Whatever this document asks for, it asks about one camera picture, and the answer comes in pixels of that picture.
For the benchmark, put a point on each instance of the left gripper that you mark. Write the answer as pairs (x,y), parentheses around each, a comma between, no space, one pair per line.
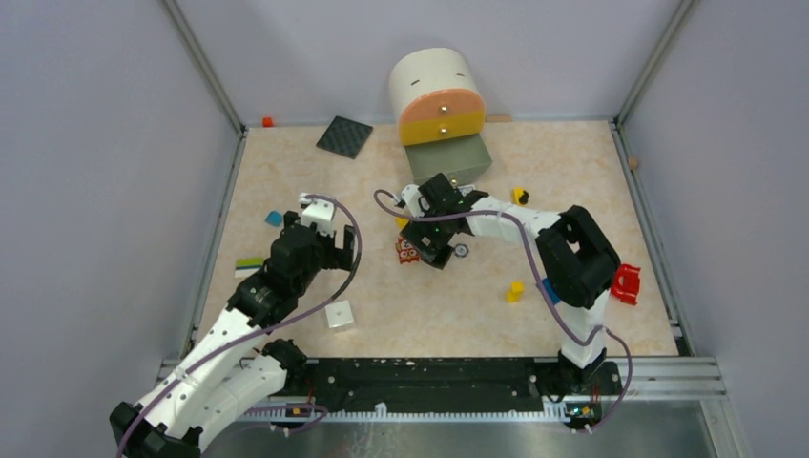
(337,257)

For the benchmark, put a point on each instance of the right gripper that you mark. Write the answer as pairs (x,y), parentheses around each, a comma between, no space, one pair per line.
(415,232)

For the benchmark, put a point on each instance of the white cosmetic box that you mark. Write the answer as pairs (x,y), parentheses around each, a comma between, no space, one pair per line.
(339,316)

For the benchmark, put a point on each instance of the white round drawer organizer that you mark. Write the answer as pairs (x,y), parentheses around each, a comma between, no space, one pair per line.
(440,115)

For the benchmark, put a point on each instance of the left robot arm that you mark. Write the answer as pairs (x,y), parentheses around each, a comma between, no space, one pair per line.
(186,412)

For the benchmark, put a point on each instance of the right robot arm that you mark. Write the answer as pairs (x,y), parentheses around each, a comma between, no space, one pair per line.
(571,259)

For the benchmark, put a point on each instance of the blue playing card box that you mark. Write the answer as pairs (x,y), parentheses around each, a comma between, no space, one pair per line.
(466,189)

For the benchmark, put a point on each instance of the small blue cube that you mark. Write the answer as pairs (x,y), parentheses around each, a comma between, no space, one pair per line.
(274,219)

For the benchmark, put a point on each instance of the green blue white block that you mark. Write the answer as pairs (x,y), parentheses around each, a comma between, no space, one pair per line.
(247,267)

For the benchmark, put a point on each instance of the yellow block with black knob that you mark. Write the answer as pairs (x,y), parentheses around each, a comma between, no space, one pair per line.
(520,196)

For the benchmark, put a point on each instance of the wooden block on ledge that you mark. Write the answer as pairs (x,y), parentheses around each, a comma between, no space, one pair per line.
(499,118)

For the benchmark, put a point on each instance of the black lego plate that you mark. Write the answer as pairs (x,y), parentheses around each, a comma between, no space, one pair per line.
(344,137)

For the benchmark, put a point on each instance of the blue lego brick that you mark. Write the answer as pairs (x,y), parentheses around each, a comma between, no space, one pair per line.
(548,294)

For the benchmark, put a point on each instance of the red plastic horseshoe toy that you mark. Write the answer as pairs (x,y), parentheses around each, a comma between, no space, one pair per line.
(626,284)

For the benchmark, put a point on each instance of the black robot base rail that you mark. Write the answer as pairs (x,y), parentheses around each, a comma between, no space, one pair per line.
(446,385)

